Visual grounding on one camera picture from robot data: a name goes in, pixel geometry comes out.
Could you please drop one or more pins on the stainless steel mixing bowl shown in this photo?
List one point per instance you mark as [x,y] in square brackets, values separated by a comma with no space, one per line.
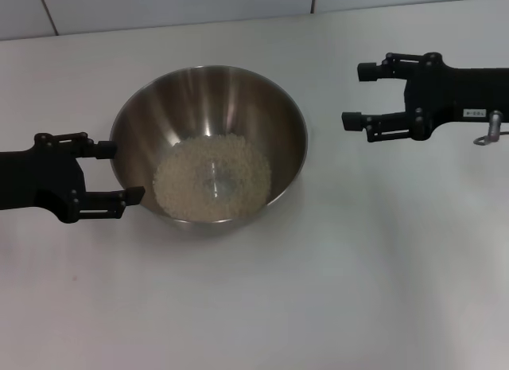
[207,107]

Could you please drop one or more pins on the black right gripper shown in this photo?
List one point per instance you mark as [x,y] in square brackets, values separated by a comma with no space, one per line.
[457,93]

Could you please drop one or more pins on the white rice grains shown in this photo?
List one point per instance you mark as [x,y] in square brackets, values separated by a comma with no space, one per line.
[179,183]

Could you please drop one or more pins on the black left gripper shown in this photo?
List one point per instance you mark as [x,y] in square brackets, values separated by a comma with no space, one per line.
[43,179]

